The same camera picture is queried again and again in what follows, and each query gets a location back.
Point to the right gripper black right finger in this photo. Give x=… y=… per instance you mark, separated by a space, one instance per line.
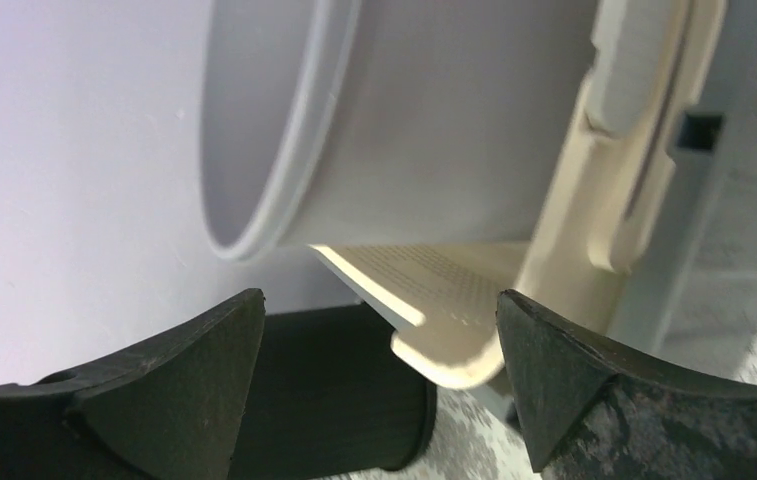
x=589 y=407

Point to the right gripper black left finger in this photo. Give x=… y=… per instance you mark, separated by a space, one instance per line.
x=167 y=407

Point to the black ribbed waste bin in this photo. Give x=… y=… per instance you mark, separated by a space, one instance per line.
x=329 y=397

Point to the grey round plastic bin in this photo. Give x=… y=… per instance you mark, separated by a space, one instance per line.
x=350 y=123

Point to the grey plastic crate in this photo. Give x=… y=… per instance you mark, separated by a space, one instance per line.
x=693 y=297

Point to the floral patterned table mat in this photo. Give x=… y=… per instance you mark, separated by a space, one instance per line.
x=471 y=444

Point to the cream perforated plastic basket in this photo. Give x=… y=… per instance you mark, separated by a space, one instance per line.
x=612 y=177

